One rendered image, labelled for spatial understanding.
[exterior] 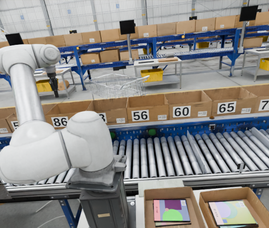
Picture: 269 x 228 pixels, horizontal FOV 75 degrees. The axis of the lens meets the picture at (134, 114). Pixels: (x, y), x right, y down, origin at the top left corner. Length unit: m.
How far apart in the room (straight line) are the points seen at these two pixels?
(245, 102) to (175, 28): 4.56
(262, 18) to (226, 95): 5.14
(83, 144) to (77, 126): 0.07
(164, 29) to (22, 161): 5.71
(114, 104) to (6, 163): 1.41
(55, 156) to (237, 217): 0.93
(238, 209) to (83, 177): 0.82
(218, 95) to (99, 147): 1.62
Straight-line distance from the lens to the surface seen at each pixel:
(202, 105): 1.73
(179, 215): 1.12
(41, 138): 0.70
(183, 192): 1.19
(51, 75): 1.73
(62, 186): 1.47
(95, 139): 0.67
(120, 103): 1.94
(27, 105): 0.85
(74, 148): 0.67
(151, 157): 1.49
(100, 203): 0.87
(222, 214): 1.15
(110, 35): 6.08
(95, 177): 0.77
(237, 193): 1.25
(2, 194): 1.72
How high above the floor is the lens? 1.71
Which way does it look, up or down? 26 degrees down
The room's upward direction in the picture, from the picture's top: 6 degrees counter-clockwise
